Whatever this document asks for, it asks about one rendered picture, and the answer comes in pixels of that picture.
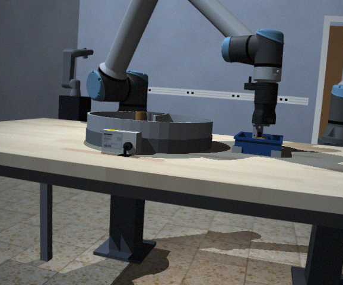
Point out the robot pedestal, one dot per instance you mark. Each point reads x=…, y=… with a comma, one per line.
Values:
x=325, y=255
x=127, y=219

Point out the grey jointed stand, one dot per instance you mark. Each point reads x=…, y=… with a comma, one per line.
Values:
x=68, y=68

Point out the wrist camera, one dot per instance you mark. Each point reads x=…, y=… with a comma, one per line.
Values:
x=249, y=86

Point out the white wall rail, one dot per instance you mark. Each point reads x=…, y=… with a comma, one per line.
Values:
x=219, y=95

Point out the blue crate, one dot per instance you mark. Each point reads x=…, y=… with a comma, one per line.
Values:
x=257, y=147

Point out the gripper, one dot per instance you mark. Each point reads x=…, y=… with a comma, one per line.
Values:
x=266, y=101

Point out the white control box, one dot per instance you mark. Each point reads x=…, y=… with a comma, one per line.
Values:
x=112, y=141

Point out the brown door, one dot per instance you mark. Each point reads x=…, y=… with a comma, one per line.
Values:
x=336, y=74

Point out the bronze bushing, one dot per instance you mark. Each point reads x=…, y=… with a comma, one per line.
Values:
x=262, y=137
x=140, y=115

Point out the white door frame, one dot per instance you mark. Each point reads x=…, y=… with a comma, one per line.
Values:
x=337, y=20

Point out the grey turntable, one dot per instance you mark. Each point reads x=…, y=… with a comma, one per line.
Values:
x=177, y=136

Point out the grey corner guide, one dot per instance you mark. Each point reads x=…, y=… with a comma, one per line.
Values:
x=237, y=148
x=276, y=153

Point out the wooden table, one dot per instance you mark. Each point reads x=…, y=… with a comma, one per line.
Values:
x=70, y=154

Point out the black box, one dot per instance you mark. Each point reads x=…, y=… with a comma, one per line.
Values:
x=70, y=108

